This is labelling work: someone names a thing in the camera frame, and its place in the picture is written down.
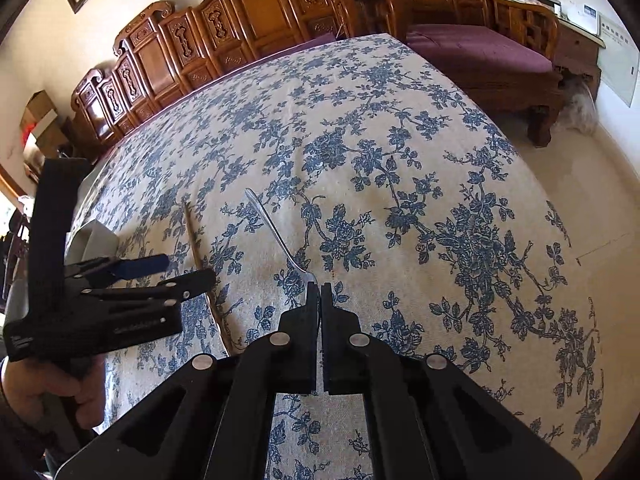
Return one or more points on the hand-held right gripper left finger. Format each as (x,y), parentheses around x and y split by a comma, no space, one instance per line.
(305,340)

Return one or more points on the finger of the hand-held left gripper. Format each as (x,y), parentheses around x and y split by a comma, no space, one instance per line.
(190,285)
(142,266)

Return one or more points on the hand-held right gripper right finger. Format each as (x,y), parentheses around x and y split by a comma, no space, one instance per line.
(337,345)

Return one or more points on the light wooden chopstick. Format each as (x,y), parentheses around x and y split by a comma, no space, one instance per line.
(220,320)

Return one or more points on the grey organizer tray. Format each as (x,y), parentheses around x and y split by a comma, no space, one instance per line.
(92,242)

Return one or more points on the metal fork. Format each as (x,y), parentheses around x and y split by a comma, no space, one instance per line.
(275,235)

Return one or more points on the person's left forearm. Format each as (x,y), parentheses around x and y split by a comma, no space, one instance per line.
(25,435)

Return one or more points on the person's left hand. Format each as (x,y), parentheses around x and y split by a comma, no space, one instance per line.
(45,380)

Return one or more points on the stacked cardboard boxes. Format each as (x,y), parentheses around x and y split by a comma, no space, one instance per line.
(42,120)

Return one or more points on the blue floral tablecloth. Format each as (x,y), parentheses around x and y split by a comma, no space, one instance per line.
(400,160)

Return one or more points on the carved wooden sofa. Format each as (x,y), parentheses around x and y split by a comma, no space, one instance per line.
(260,10)

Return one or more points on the carved wooden armchair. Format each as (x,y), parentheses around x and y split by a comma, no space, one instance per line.
(520,90)

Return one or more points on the purple seat cushion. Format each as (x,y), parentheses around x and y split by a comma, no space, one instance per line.
(475,45)

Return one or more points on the clear plastic bag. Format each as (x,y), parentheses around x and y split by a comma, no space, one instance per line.
(580,107)

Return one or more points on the wooden side table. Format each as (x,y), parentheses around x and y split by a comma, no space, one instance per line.
(575,55)

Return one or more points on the white paper box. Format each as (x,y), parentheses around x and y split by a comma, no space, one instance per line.
(580,15)

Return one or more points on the white wall panel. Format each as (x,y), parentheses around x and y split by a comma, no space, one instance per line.
(617,60)

